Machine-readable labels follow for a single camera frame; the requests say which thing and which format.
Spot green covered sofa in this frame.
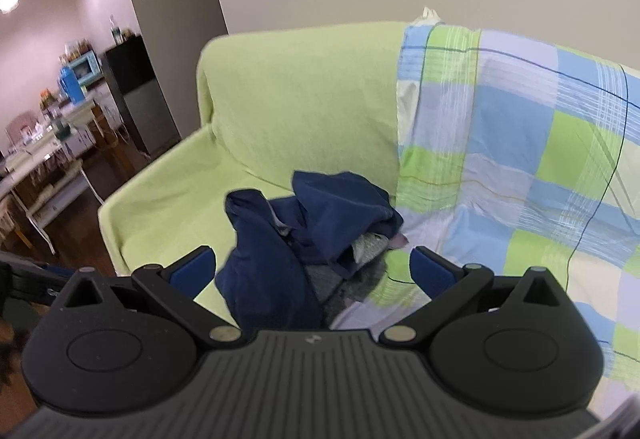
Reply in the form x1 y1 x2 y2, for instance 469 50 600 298
97 21 418 316

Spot dining table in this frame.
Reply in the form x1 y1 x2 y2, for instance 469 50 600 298
0 116 99 256

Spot pink chair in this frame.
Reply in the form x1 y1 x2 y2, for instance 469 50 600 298
5 115 42 146

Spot white kitchen cabinet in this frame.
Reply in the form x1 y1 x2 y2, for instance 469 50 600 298
60 83 124 156

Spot teal microwave oven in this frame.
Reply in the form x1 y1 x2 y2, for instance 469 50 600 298
67 50 101 87

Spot bottles on refrigerator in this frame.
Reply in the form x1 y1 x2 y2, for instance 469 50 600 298
109 16 139 44

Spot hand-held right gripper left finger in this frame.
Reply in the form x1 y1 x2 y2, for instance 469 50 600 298
52 246 248 352

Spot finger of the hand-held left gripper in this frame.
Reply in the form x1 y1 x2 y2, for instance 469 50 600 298
0 251 76 306

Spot navy blue pants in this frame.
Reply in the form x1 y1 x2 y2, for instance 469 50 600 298
214 171 405 331

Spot grey knit garment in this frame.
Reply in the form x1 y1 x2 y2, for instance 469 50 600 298
305 234 392 320

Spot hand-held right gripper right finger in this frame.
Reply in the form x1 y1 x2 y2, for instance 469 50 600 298
378 246 571 350

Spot checked blue green blanket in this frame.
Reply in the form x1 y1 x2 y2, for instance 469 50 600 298
332 21 640 392

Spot blue thermos jug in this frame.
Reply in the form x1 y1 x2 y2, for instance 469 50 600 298
58 65 87 102

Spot black refrigerator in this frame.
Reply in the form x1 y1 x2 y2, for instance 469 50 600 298
102 35 181 156

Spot cream cloth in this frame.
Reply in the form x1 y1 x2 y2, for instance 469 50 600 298
415 6 444 26

